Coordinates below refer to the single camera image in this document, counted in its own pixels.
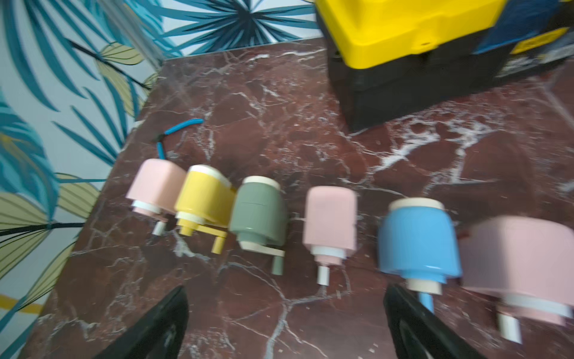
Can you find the green pencil sharpener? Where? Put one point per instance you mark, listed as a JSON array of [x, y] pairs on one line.
[[259, 219]]

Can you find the yellow black toolbox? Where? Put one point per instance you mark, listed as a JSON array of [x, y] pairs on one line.
[[389, 59]]

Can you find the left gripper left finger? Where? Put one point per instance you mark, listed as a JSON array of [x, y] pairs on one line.
[[158, 334]]

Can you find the pink pencil sharpener back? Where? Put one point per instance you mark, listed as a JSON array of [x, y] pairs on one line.
[[330, 229]]

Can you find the pink pencil sharpener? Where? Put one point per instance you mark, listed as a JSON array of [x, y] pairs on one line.
[[330, 229], [155, 190], [526, 263]]

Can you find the blue pencil sharpener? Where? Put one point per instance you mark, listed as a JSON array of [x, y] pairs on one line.
[[417, 241]]

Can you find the yellow pencil sharpener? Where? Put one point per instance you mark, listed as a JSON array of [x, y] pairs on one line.
[[205, 204]]

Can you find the pink pencil sharpener front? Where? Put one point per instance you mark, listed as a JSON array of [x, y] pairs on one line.
[[155, 190]]

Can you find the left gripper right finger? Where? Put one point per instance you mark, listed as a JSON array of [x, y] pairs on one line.
[[417, 333]]

